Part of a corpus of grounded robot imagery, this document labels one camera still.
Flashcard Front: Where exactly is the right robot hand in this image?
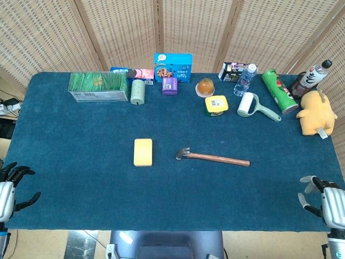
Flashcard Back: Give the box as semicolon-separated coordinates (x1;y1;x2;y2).
298;175;345;235

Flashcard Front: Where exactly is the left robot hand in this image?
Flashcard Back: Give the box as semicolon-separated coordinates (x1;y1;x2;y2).
0;161;42;223

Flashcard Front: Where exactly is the wooden handle claw hammer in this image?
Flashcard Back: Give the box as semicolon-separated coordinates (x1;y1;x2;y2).
175;147;251;167

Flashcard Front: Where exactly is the yellow sponge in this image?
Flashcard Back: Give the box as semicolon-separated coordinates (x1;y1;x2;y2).
134;138;154;167

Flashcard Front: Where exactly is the blue table cloth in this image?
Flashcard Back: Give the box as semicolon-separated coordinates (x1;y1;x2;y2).
0;71;345;233

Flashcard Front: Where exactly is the white power strip with adapters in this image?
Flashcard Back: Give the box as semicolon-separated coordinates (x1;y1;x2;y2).
0;97;22;115

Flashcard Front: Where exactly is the yellow plush toy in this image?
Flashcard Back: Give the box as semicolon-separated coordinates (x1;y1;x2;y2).
296;90;338;140

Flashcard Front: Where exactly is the green chips can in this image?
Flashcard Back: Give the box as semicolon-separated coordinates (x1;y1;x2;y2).
261;69;299;114

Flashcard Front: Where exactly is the dark drink bottle white label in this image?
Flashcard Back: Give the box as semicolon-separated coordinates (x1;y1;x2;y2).
289;59;333;100

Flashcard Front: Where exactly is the pale green lint roller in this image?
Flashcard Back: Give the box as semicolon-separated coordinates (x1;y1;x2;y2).
237;92;282;122

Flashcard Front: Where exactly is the clear box of green packets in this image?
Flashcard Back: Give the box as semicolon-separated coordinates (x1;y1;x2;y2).
68;71;129;103

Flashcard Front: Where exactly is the clear water bottle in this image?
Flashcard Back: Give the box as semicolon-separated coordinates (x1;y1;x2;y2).
233;63;258;97

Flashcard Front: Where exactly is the green tub with yellow lid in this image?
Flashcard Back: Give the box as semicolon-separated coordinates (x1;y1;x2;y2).
204;94;229;118

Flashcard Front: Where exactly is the black purple snack box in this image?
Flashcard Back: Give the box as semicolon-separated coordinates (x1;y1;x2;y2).
217;62;258;83

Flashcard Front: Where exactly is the blue grey robot torso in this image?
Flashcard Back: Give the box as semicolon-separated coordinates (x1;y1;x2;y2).
106;230;226;259

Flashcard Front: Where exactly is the pale green dotted cylinder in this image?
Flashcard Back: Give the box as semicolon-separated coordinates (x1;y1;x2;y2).
130;79;147;105

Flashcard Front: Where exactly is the orange jelly cup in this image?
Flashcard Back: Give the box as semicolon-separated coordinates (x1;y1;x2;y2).
196;77;216;97

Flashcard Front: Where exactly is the blue pink sandwich cookie box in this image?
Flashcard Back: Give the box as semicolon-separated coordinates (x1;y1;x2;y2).
109;67;155;85

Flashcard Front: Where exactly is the small purple box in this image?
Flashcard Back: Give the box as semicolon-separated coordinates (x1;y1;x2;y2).
162;77;178;96

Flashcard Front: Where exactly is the woven folding screen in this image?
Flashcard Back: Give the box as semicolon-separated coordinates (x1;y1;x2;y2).
0;0;345;187

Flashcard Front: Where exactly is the blue chocolate chip cookie box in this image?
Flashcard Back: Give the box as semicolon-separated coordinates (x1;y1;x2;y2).
153;53;194;83

